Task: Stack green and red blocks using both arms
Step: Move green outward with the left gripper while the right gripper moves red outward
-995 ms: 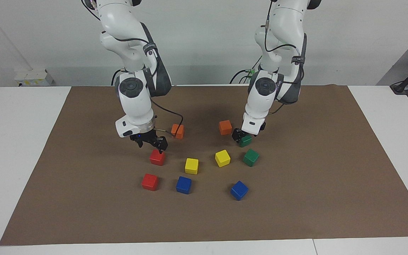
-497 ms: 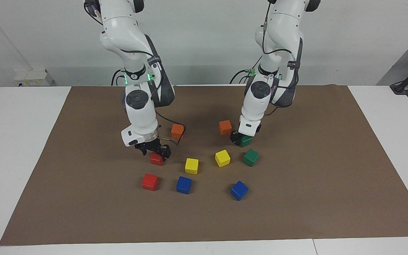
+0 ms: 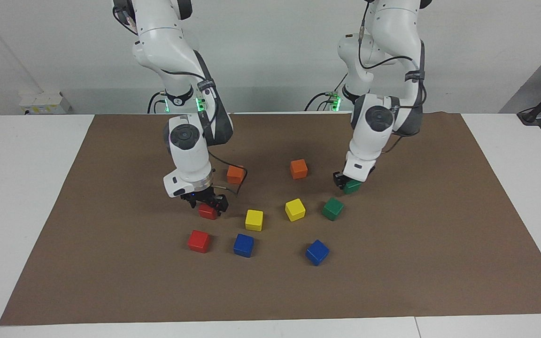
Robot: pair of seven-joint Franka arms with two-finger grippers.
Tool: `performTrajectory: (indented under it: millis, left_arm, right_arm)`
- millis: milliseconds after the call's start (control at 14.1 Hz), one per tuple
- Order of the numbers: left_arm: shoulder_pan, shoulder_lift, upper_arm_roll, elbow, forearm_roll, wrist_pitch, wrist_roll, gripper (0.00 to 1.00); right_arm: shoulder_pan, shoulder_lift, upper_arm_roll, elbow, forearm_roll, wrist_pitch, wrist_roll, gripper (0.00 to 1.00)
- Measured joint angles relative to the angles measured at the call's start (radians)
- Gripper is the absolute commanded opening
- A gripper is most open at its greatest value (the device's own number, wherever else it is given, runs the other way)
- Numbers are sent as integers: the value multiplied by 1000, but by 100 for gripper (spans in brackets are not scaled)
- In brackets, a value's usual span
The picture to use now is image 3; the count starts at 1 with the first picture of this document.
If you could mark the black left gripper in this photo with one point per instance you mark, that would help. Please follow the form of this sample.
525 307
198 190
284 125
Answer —
339 177

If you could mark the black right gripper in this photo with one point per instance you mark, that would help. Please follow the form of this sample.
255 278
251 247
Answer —
202 195

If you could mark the red wooden cube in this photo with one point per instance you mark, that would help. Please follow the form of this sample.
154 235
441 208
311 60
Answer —
207 213
198 241

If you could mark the green wooden cube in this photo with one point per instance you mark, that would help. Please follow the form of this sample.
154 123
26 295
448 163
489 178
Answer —
353 187
333 209

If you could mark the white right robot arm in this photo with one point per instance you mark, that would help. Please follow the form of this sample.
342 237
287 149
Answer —
176 56

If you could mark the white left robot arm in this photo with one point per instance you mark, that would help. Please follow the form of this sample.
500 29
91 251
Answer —
392 33

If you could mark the orange wooden cube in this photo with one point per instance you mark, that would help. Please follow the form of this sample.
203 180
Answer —
298 169
236 175

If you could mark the yellow wooden cube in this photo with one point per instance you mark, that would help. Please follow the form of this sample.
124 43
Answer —
295 209
254 219

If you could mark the blue wooden cube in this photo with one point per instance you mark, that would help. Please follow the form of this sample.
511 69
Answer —
317 252
243 245

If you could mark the brown table mat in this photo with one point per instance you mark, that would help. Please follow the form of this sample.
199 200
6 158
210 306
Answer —
270 291

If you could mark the white power strip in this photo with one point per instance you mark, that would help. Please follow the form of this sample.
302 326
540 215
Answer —
42 103

